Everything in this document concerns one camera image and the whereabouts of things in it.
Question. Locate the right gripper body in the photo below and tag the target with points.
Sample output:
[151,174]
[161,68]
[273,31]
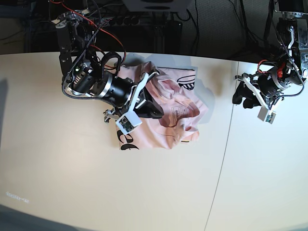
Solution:
[123,94]

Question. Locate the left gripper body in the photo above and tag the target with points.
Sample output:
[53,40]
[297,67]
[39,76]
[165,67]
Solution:
[265,86]

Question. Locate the pink T-shirt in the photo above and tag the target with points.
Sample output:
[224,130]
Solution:
[173,90]

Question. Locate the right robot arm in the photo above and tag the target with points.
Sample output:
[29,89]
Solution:
[92,74]

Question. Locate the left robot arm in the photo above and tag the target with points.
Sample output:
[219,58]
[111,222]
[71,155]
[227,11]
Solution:
[285,62]

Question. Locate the black power adapter box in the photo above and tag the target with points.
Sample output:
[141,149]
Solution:
[173,32]

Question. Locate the black power strip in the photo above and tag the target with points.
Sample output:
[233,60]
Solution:
[132,20]

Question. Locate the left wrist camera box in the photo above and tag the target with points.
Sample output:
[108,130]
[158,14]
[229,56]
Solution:
[266,115]

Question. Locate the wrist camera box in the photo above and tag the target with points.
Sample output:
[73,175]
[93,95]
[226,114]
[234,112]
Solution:
[128,122]
[266,115]

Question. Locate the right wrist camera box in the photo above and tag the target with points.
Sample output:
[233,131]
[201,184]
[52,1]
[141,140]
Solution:
[128,122]

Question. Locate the aluminium table leg post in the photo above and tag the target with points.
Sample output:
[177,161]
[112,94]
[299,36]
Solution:
[159,39]

